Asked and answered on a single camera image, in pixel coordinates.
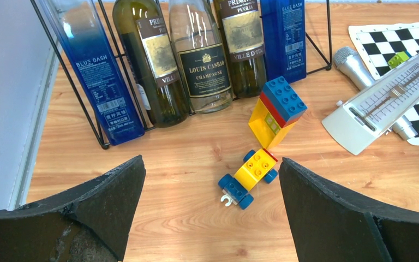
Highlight green wine bottle cream label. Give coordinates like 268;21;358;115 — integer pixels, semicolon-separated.
213;0;267;98

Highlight blue red yellow block tower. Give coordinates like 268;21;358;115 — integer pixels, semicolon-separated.
248;76;307;149

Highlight dark green wine bottle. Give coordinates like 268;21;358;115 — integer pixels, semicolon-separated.
112;0;190;128

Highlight blue square bottle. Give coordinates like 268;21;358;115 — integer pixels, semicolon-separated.
260;0;307;84
40;1;145;146

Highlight checkered chess mat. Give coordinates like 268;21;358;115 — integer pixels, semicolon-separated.
348;22;419;146

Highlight yellow blue toy car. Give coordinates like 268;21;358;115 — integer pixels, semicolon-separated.
218;148;278;210

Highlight white metronome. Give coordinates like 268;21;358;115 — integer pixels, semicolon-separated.
322;53;419;155

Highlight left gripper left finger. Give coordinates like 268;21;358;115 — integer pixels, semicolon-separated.
0;156;146;261

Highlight silver microphone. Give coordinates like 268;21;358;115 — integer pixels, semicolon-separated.
333;46;418;140

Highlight black wire wine rack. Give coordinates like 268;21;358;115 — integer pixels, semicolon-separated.
30;0;334;151

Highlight clear champagne bottle black label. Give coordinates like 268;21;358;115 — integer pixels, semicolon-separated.
169;1;232;114

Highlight blue green white block cluster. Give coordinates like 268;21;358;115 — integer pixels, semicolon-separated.
387;51;412;69

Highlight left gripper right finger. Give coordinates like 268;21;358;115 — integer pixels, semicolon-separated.
279;158;419;261

